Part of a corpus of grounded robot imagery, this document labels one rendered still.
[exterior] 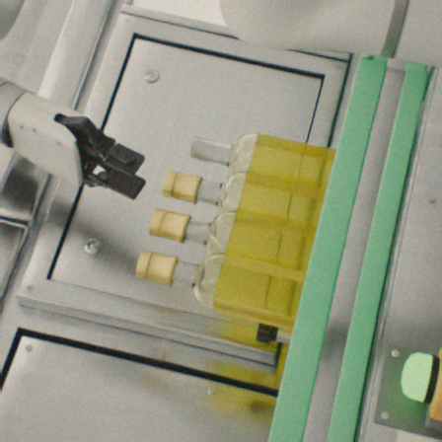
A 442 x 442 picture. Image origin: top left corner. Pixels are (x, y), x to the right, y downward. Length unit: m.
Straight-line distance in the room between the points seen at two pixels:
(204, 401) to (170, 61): 0.50
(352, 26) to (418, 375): 0.34
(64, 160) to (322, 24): 0.55
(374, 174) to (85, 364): 0.45
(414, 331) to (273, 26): 0.37
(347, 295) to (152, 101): 0.55
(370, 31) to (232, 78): 0.72
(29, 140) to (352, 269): 0.45
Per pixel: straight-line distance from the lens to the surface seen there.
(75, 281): 1.60
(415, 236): 1.33
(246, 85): 1.76
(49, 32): 1.85
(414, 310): 1.29
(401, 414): 1.24
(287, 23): 1.07
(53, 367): 1.59
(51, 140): 1.51
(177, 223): 1.47
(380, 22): 1.06
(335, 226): 1.34
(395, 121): 1.42
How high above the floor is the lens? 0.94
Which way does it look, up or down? 6 degrees up
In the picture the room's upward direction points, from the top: 77 degrees counter-clockwise
